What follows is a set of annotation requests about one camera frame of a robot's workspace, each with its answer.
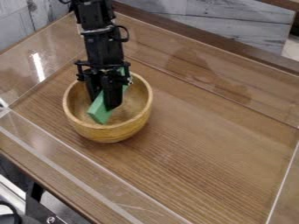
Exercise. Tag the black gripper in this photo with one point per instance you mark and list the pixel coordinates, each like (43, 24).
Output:
(103, 43)

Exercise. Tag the green rectangular block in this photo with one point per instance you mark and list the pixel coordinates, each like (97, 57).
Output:
(97, 110)

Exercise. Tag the brown wooden bowl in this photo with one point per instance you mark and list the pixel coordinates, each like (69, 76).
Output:
(127, 119)

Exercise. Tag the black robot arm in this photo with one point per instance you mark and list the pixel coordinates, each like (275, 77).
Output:
(94, 13)

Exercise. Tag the clear acrylic tray wall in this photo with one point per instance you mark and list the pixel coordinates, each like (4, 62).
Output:
(215, 159)

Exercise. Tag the black metal table bracket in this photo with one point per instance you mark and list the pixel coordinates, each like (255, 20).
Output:
(35, 209)

